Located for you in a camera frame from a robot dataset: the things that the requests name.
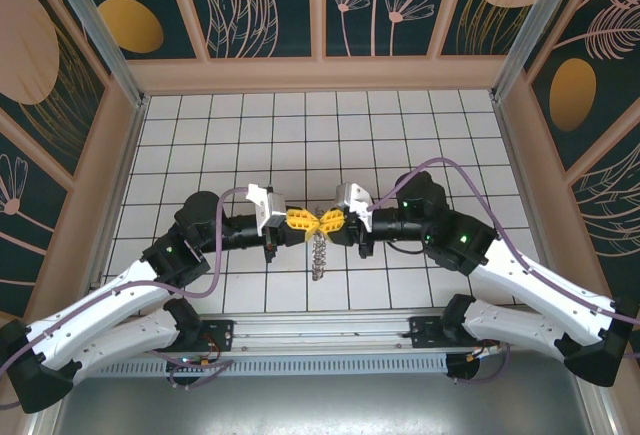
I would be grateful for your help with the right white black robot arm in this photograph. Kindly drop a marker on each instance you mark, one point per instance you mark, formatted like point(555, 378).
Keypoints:
point(540, 285)

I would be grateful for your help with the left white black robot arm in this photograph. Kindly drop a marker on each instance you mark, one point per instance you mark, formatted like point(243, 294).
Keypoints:
point(90, 305)

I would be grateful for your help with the small green circuit board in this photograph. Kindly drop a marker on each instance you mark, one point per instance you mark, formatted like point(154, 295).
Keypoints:
point(187, 362)

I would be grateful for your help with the steel sheet panel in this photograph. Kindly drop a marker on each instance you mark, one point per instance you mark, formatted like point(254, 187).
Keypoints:
point(320, 405)

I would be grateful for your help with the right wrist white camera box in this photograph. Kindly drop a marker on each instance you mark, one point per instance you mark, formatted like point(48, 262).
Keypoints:
point(357, 200)

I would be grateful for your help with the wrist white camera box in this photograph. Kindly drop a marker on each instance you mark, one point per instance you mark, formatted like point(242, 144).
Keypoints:
point(267, 207)
point(357, 200)

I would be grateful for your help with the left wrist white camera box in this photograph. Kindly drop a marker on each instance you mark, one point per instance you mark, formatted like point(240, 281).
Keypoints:
point(267, 207)

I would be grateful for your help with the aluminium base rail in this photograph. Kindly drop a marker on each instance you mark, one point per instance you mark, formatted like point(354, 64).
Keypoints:
point(320, 330)

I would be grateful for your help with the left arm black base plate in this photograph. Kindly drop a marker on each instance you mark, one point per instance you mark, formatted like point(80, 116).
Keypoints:
point(220, 335)

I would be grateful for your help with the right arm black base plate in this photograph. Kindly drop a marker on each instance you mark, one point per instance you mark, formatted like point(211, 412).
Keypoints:
point(425, 335)

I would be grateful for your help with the aluminium frame post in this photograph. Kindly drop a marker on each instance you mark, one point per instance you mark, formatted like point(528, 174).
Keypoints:
point(530, 20)
point(100, 30)

